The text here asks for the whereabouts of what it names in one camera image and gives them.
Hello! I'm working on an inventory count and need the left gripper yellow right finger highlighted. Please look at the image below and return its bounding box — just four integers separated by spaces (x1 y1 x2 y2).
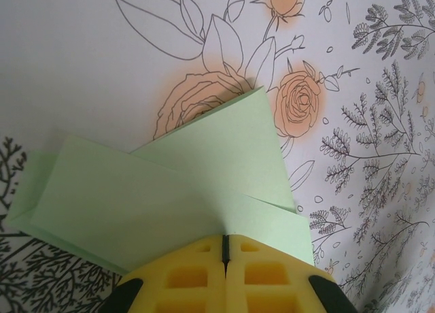
226 234 334 313

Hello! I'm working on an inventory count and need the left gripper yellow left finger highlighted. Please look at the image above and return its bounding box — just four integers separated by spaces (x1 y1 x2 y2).
120 234 226 313

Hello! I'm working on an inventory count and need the floral patterned table cover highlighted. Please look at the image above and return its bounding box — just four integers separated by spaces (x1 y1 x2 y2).
0 0 435 313

